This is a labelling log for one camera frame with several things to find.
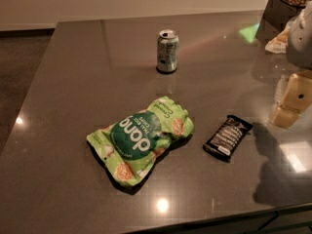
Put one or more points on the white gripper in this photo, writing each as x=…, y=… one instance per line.
x=300, y=44

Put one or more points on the green 7up soda can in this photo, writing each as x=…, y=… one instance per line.
x=167, y=51

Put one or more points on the green rice chip bag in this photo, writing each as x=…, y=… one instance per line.
x=130, y=147

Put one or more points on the cream paper wrapper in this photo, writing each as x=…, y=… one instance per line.
x=278, y=44

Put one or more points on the dark box stand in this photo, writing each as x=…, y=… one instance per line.
x=276, y=15

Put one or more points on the black snack bar wrapper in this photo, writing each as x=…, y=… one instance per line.
x=223, y=143

